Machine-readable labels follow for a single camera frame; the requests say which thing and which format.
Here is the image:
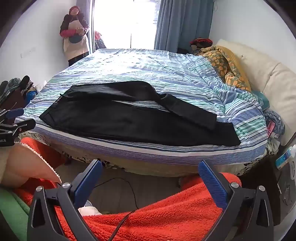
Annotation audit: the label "red and black cloth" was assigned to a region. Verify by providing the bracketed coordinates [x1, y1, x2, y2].
[190, 38, 213, 48]

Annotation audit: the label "green cloth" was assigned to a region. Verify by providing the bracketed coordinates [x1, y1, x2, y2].
[0, 187, 31, 241]

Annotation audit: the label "black pants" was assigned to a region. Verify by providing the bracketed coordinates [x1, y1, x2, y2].
[39, 81, 241, 147]

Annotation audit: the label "pile of dark clothes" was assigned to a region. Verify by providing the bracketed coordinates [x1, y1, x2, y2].
[0, 75, 38, 110]

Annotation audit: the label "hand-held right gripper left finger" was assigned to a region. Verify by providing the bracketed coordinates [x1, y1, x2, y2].
[27, 159, 102, 241]

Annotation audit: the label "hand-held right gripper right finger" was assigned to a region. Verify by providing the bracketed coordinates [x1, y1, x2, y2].
[198, 160, 275, 241]

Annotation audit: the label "blue curtain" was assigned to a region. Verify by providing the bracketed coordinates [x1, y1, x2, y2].
[154, 0, 217, 54]

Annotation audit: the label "orange fleece garment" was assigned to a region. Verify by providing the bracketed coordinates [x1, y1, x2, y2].
[13, 137, 242, 241]

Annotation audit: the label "red cloth by window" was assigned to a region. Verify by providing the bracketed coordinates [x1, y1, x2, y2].
[94, 31, 107, 49]

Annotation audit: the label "person's left forearm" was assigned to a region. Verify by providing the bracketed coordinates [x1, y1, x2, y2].
[0, 144, 61, 186]

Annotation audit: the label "heap of mixed clothes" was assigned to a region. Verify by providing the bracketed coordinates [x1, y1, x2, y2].
[251, 90, 286, 154]

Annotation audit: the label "window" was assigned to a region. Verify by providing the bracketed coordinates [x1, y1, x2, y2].
[91, 0, 160, 53]

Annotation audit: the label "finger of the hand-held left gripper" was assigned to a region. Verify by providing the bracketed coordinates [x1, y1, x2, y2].
[0, 119, 36, 140]
[0, 108, 25, 124]

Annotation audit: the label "yellow floral quilt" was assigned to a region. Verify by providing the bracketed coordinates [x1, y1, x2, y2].
[199, 46, 251, 91]

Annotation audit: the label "blue and white packet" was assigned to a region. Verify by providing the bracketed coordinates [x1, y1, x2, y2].
[275, 148, 293, 170]

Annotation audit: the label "dark bedside cabinet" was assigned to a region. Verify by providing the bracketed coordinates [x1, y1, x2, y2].
[240, 144, 296, 226]

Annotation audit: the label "striped bed sheet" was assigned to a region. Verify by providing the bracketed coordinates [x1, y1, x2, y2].
[14, 48, 269, 165]

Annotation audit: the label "cream padded headboard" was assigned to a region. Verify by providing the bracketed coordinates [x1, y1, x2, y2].
[214, 39, 296, 146]

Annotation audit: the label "black floor cable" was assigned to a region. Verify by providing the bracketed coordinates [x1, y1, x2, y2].
[94, 177, 139, 241]

